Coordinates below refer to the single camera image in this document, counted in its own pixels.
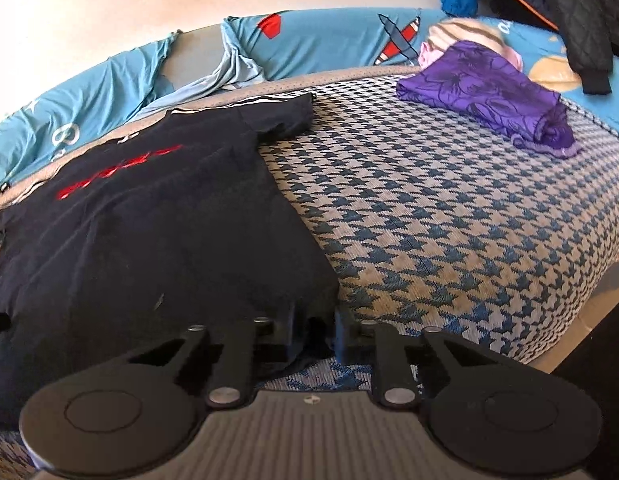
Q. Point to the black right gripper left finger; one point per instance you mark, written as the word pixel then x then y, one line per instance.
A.
pixel 128 415

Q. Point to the cream striped folded garment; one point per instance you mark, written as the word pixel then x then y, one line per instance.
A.
pixel 445 33

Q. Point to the purple floral folded garment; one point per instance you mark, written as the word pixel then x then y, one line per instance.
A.
pixel 477 82

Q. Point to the pink folded garment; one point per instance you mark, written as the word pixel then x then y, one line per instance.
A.
pixel 428 54

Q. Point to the black t-shirt red print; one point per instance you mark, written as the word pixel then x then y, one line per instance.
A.
pixel 135 240

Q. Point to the blue houndstooth bed cover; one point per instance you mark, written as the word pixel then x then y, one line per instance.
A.
pixel 454 229

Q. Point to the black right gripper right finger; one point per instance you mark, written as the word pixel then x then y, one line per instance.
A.
pixel 482 409

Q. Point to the blue airplane print bolster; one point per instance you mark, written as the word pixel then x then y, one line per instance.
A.
pixel 187 66

